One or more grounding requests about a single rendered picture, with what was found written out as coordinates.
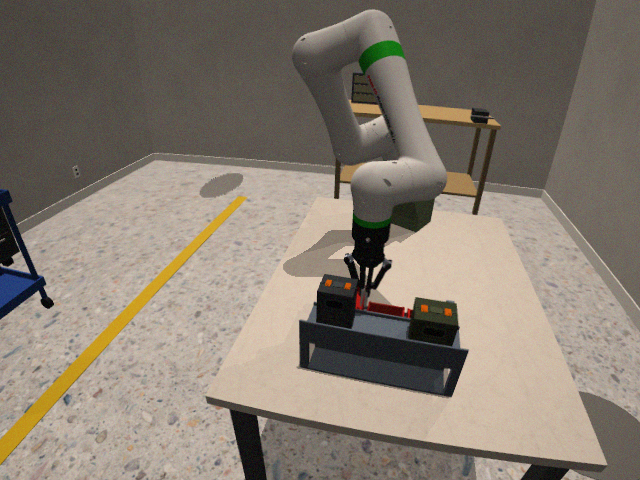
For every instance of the dark grey metal shelf rack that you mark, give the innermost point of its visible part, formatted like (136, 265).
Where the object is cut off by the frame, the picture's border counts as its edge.
(337, 347)

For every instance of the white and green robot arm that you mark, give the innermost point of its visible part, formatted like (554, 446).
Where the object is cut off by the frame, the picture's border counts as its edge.
(417, 172)

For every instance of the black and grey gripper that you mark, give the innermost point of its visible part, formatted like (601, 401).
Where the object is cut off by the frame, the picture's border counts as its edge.
(367, 251)

